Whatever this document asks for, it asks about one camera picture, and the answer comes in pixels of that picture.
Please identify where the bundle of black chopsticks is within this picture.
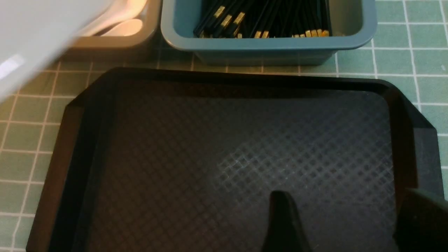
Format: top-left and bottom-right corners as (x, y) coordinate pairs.
(192, 0), (332, 39)

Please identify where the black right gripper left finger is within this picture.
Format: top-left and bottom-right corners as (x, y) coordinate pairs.
(262, 190), (312, 252)

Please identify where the white square rice plate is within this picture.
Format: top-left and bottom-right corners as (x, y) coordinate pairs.
(0, 0), (112, 100)

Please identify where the brown plastic spoon bin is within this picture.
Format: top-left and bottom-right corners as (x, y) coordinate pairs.
(60, 0), (162, 62)

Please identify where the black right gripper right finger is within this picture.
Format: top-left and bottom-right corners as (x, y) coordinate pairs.
(394, 188), (448, 252)

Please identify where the black plastic serving tray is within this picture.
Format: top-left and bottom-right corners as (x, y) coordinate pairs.
(26, 68), (444, 252)

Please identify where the blue-grey plastic chopstick bin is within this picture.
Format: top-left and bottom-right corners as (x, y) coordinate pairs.
(161, 0), (377, 67)

